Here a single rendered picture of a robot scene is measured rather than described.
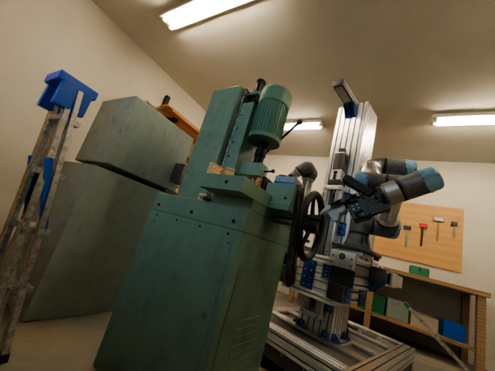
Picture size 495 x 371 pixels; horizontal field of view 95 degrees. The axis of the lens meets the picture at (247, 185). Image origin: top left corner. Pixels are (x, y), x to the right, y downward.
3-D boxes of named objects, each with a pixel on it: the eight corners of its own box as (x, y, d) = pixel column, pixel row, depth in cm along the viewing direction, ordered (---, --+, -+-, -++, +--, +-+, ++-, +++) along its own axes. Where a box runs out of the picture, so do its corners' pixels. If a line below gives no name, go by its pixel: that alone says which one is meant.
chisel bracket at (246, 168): (258, 178, 111) (262, 162, 113) (235, 176, 118) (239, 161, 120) (264, 183, 116) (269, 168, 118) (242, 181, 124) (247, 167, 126)
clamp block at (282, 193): (290, 205, 93) (295, 184, 95) (262, 200, 101) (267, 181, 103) (301, 213, 105) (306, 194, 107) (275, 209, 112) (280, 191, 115)
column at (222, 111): (202, 203, 113) (241, 83, 130) (174, 198, 126) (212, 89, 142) (227, 214, 131) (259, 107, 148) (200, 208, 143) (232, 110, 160)
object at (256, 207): (251, 209, 87) (253, 199, 88) (211, 202, 99) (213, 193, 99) (289, 229, 118) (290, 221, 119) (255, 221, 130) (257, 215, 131)
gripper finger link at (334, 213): (322, 224, 78) (349, 215, 74) (316, 209, 80) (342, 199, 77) (324, 226, 80) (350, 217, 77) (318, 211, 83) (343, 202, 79)
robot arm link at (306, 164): (314, 163, 181) (266, 200, 191) (317, 168, 190) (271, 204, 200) (305, 154, 188) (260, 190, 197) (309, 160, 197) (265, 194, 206)
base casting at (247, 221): (241, 231, 83) (247, 207, 85) (150, 208, 115) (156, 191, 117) (286, 246, 118) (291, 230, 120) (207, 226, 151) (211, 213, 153)
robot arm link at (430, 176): (440, 190, 71) (450, 187, 63) (402, 202, 75) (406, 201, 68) (427, 167, 73) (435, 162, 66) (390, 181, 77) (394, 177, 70)
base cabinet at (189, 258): (176, 472, 66) (241, 231, 82) (90, 365, 98) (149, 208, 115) (253, 406, 101) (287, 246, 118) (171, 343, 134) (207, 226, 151)
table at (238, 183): (263, 193, 74) (267, 177, 76) (198, 185, 92) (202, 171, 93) (314, 229, 122) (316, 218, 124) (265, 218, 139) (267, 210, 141)
